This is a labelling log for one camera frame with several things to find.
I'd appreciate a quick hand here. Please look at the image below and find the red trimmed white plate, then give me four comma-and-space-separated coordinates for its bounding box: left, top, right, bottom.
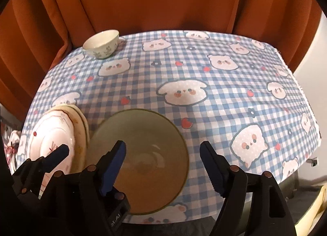
28, 110, 75, 196

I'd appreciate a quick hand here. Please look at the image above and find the green leaf bowl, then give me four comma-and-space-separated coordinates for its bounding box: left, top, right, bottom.
85, 108, 189, 215

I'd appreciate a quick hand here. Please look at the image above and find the blue checkered bear tablecloth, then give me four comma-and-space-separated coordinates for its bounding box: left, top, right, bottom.
17, 30, 321, 224

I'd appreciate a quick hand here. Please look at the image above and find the orange curtain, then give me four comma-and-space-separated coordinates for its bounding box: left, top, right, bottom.
1, 0, 322, 121

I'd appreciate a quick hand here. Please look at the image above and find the white green pattern bowl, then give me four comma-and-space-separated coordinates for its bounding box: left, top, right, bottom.
82, 29, 119, 59

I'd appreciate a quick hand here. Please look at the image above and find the pink clothes pile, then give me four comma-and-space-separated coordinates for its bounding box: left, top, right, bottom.
4, 130, 21, 174

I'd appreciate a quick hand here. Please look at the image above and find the large yellow floral plate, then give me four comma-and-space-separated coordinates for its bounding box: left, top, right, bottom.
47, 104, 90, 173

